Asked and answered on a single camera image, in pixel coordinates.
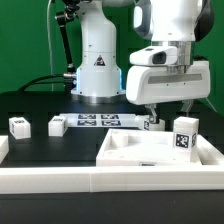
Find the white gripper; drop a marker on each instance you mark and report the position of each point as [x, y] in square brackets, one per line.
[156, 76]

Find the white square table top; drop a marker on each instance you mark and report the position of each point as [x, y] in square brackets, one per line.
[123, 147]

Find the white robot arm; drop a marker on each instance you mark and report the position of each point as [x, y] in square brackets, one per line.
[178, 23]

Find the white marker base plate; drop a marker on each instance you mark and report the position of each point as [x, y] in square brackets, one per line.
[100, 120]

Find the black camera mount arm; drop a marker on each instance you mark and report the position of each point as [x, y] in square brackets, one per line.
[62, 18]

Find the white U-shaped obstacle wall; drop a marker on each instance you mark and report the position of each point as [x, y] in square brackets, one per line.
[110, 179]

